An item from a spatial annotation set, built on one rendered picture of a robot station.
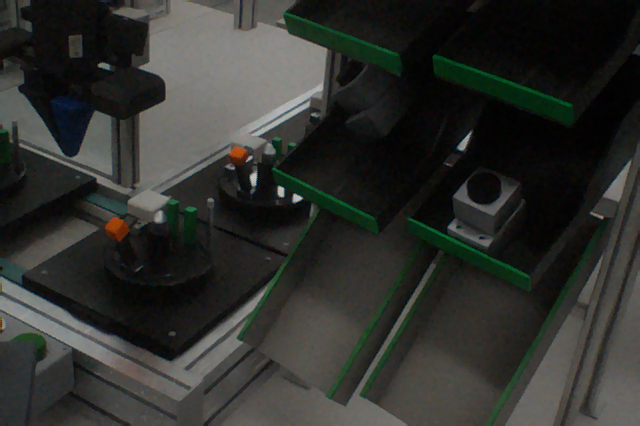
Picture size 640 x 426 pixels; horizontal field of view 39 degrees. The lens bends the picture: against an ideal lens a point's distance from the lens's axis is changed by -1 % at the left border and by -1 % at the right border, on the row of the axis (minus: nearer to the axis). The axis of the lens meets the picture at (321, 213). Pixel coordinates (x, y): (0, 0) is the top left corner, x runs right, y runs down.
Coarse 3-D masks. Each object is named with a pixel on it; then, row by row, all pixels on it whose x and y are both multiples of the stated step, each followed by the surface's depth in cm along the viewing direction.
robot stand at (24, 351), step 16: (0, 352) 85; (16, 352) 86; (32, 352) 86; (0, 368) 84; (16, 368) 84; (32, 368) 84; (0, 384) 82; (16, 384) 82; (32, 384) 83; (0, 400) 80; (16, 400) 80; (0, 416) 78; (16, 416) 78
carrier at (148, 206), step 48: (144, 192) 128; (96, 240) 120; (144, 240) 117; (192, 240) 117; (240, 240) 123; (48, 288) 110; (96, 288) 111; (144, 288) 109; (192, 288) 112; (240, 288) 113; (144, 336) 104; (192, 336) 105
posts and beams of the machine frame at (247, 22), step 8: (240, 0) 225; (248, 0) 224; (256, 0) 227; (240, 8) 226; (248, 8) 225; (256, 8) 228; (240, 16) 228; (248, 16) 226; (256, 16) 229; (240, 24) 229; (248, 24) 227; (256, 24) 231
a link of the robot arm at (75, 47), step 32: (32, 0) 77; (96, 0) 79; (0, 32) 85; (32, 32) 79; (64, 32) 78; (96, 32) 80; (0, 64) 82; (32, 64) 80; (64, 64) 79; (96, 64) 81; (96, 96) 77; (128, 96) 77; (160, 96) 80
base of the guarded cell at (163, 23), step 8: (176, 0) 244; (176, 8) 238; (184, 8) 239; (192, 8) 239; (200, 8) 240; (208, 8) 240; (168, 16) 232; (176, 16) 233; (184, 16) 233; (192, 16) 234; (152, 24) 226; (160, 24) 226; (168, 24) 227; (176, 24) 227; (152, 32) 221
